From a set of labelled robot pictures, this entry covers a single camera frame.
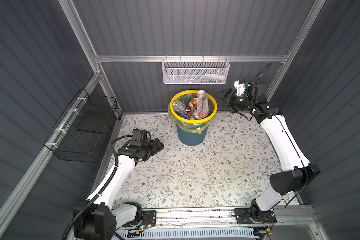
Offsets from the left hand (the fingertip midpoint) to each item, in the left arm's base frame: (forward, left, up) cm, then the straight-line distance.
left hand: (158, 148), depth 81 cm
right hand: (+10, -31, +25) cm, 41 cm away
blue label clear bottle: (+17, -12, +14) cm, 25 cm away
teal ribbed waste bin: (+16, -19, -15) cm, 29 cm away
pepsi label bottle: (+16, -16, +8) cm, 24 cm away
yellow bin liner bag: (+5, -20, +12) cm, 23 cm away
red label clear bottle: (+16, -20, +9) cm, 27 cm away
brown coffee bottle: (+22, -21, +11) cm, 32 cm away
